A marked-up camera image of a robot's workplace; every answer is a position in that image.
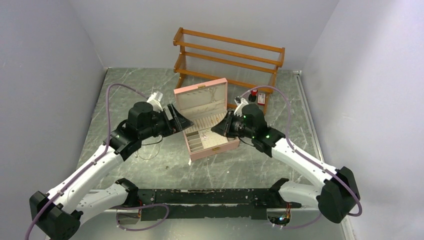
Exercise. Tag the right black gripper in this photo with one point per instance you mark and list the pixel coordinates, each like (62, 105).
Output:
(224, 127)

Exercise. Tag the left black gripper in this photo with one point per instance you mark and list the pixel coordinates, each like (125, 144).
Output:
(178, 122)

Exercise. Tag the pink jewelry box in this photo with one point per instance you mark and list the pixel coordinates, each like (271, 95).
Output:
(205, 104)

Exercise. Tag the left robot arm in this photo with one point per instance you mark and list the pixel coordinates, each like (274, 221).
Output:
(60, 212)

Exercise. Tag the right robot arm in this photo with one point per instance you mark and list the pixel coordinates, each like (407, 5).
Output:
(333, 191)

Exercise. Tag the small red white box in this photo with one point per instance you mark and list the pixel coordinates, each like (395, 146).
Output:
(261, 99)

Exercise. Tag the wooden two-tier shelf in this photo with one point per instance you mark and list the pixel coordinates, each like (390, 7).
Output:
(243, 63)

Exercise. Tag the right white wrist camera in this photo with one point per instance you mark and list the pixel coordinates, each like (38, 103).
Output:
(240, 103)

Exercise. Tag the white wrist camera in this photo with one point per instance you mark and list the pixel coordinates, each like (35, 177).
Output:
(240, 103)
(155, 100)

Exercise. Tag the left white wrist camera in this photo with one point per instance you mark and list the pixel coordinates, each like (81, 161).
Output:
(155, 100)

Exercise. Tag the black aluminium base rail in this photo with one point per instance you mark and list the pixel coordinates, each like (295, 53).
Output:
(253, 203)

